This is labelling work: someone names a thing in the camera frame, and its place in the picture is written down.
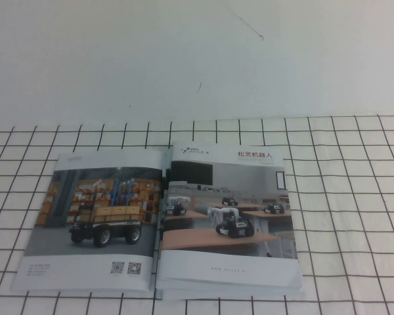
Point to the AgileX product brochure book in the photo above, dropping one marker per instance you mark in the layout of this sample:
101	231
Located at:
230	262

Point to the white black-grid tablecloth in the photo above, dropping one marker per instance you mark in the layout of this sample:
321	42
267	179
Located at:
348	229

